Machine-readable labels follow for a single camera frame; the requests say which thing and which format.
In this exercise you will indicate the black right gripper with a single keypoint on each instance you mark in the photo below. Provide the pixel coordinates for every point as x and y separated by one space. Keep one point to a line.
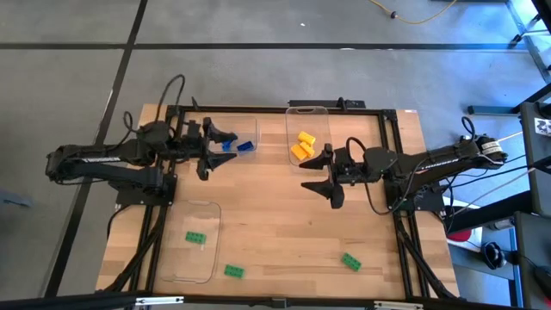
351 168

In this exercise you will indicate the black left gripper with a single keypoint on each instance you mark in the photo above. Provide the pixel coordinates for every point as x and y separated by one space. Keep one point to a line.
189 142

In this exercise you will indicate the blue toy brick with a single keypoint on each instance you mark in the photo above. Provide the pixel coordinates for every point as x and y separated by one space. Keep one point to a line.
245 146
227 147

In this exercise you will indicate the yellow toy brick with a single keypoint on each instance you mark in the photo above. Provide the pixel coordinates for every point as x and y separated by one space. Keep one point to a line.
306 137
309 149
298 152

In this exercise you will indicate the green toy brick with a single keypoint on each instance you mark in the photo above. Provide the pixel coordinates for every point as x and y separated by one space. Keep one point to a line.
196 237
351 262
234 271

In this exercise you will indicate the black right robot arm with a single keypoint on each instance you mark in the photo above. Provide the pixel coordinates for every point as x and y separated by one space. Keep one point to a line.
430 165

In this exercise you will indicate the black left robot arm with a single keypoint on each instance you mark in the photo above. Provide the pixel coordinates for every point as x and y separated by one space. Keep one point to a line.
94 163

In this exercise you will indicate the clear plastic bin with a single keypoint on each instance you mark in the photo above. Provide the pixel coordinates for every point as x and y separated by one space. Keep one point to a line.
318 125
245 127
189 262

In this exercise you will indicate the red round object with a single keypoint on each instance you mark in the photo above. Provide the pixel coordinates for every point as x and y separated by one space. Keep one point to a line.
459 236

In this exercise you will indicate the small black floor plug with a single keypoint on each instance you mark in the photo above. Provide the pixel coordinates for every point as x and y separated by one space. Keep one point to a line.
392 15

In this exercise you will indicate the blue metal bar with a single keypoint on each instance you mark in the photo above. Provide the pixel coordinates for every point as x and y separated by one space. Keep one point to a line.
490 110

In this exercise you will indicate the black side cart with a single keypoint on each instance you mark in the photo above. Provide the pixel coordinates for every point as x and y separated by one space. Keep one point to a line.
536 172

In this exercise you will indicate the black gantry beam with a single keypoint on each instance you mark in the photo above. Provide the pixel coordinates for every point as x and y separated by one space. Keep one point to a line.
64 301

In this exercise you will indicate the white printed marker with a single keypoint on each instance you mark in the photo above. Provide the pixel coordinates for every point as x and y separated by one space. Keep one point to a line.
543 126

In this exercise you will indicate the black mount bar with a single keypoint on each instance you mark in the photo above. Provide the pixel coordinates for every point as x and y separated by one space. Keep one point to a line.
327 103

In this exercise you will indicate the black aluminium table frame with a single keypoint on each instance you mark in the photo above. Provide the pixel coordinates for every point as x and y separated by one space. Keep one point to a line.
280 109

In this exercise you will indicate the metal cart frame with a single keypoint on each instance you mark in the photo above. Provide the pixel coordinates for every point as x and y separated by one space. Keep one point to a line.
531 32

